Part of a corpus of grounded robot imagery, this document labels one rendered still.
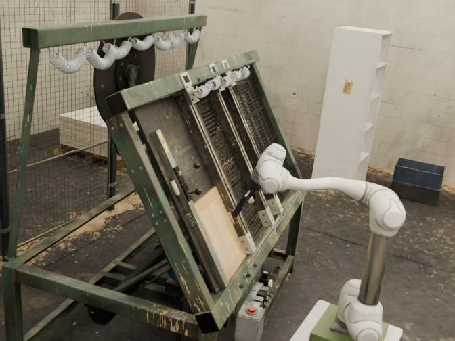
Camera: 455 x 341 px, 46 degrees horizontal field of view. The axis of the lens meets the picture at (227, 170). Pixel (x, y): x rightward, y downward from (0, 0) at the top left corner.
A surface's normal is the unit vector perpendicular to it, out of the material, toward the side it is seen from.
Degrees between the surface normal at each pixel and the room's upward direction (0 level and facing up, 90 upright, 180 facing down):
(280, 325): 0
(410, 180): 90
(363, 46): 90
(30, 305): 0
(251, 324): 90
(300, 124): 90
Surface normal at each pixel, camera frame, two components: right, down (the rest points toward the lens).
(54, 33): 0.93, 0.20
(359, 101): -0.47, 0.26
